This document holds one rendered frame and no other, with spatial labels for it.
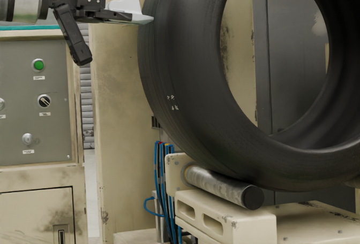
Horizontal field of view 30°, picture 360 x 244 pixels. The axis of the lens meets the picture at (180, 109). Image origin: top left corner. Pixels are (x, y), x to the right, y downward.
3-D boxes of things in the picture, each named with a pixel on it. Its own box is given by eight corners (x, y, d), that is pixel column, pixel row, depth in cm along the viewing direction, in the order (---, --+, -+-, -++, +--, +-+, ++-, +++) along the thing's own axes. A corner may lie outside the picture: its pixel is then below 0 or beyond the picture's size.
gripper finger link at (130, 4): (159, -8, 124) (110, -14, 121) (157, 24, 124) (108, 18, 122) (155, -6, 127) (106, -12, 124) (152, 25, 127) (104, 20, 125)
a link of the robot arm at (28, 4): (13, 18, 115) (9, 23, 124) (42, 22, 117) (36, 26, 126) (17, -33, 115) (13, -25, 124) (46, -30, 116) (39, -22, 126)
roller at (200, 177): (195, 160, 156) (204, 176, 157) (179, 170, 155) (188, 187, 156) (258, 181, 123) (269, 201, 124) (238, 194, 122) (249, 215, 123)
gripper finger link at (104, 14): (134, 12, 122) (85, 7, 119) (133, 20, 122) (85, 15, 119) (128, 14, 126) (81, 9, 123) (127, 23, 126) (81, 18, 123)
